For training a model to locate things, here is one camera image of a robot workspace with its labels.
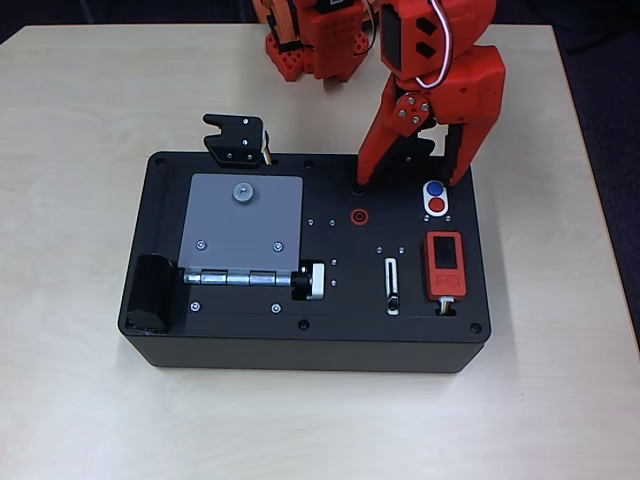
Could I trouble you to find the red clamp block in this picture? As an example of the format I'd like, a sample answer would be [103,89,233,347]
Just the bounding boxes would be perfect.
[264,32,307,84]

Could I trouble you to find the white red servo cable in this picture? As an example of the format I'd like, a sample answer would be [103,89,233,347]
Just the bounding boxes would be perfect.
[415,0,454,90]

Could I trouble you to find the blue and red buttons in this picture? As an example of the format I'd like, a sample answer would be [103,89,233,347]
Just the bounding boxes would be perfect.
[422,179,450,217]

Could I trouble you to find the black rounded holder block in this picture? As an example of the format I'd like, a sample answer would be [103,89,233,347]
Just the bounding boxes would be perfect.
[123,253,175,335]

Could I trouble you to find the orange table clamp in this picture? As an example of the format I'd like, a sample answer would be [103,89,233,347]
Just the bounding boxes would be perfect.
[251,0,301,51]

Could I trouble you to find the black screwed bracket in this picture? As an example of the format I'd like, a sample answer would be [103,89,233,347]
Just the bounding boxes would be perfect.
[202,113,274,169]
[382,134,437,174]

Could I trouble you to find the silver metal hinge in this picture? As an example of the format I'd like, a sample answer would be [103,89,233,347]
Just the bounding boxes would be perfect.
[182,268,294,288]

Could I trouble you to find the black task board box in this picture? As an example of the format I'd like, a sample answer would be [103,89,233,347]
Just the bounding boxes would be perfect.
[117,149,490,375]

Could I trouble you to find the white slider track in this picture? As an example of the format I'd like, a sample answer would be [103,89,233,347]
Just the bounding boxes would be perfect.
[385,256,402,316]

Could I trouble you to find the red stick display module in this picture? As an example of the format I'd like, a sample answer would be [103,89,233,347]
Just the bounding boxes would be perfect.
[422,230,471,301]

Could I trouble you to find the grey hinged door plate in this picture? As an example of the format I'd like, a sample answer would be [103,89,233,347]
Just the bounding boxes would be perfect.
[178,172,304,274]

